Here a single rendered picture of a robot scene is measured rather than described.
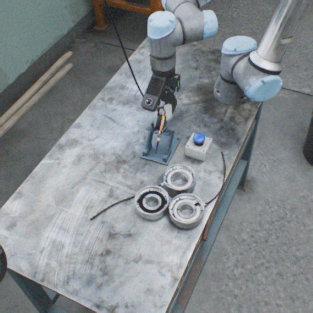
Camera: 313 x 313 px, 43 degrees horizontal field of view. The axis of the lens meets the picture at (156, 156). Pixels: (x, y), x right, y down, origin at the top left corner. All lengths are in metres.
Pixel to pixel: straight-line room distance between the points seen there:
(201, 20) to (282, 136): 1.56
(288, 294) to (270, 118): 1.16
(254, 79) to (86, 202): 0.66
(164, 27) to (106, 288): 0.70
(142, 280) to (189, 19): 0.71
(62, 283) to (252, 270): 1.12
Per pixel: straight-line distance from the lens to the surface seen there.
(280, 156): 2.46
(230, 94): 1.51
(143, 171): 1.30
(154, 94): 1.16
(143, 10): 3.21
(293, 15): 1.27
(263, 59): 1.32
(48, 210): 1.27
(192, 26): 1.11
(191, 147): 1.31
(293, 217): 2.22
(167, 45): 1.10
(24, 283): 1.49
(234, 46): 1.42
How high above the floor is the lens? 1.82
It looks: 50 degrees down
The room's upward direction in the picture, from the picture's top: 4 degrees counter-clockwise
